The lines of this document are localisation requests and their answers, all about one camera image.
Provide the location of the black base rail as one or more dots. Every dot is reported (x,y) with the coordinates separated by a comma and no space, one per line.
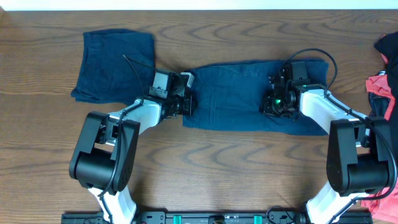
(274,216)

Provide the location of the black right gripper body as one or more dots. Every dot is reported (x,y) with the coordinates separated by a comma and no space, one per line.
(276,106)

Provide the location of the dark blue shorts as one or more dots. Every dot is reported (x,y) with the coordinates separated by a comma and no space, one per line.
(229,96)
(118,66)

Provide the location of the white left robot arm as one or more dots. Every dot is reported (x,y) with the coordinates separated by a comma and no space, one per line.
(104,154)

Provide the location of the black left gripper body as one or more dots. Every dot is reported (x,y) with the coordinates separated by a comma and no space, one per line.
(188,104)

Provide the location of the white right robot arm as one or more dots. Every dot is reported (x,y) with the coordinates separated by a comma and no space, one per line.
(360,163)

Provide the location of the folded dark blue shorts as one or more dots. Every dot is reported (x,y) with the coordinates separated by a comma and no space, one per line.
(118,66)

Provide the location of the black garment in pile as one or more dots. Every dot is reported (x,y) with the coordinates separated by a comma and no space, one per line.
(387,47)

